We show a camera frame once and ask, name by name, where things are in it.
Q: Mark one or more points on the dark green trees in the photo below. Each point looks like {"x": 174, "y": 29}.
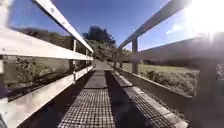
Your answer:
{"x": 96, "y": 35}

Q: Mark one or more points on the wooden footbridge deck with mesh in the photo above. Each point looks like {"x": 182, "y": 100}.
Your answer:
{"x": 90, "y": 110}

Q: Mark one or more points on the green grass field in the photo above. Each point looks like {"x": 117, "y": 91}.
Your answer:
{"x": 166, "y": 71}

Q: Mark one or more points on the dark wooden bridge railing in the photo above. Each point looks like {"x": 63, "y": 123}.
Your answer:
{"x": 173, "y": 50}

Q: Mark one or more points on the bushy hillside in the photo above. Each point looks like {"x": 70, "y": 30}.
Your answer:
{"x": 50, "y": 38}

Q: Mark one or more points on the pale wooden bridge railing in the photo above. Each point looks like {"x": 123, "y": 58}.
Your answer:
{"x": 33, "y": 45}

